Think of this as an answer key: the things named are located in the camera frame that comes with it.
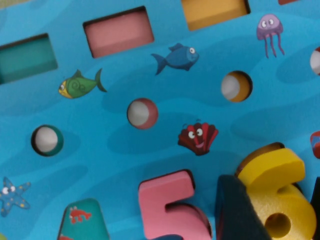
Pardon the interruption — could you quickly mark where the pink number five piece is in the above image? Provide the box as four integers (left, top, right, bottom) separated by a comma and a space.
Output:
138, 169, 213, 240

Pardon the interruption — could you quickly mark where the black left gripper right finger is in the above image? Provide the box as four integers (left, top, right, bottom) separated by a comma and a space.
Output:
309, 176, 320, 208

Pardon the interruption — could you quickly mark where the wooden number shape puzzle board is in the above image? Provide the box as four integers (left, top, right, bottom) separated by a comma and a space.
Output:
0, 0, 320, 240

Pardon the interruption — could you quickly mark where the yellow number six piece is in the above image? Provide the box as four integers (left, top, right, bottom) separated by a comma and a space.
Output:
237, 147, 318, 240

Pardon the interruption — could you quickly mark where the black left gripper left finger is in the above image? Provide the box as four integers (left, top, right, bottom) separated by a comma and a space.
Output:
216, 174, 272, 240

